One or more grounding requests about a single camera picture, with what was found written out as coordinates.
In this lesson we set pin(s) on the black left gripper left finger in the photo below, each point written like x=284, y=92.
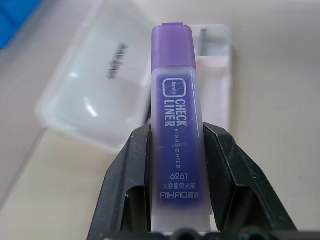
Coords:
x=126, y=180

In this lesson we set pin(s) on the translucent white pencil case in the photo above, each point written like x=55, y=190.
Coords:
x=100, y=85

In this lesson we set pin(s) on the purple highlighter marker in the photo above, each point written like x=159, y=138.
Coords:
x=172, y=140

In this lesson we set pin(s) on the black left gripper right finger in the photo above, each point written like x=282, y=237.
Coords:
x=240, y=175

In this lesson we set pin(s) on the blue plastic bin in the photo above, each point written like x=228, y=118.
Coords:
x=11, y=23

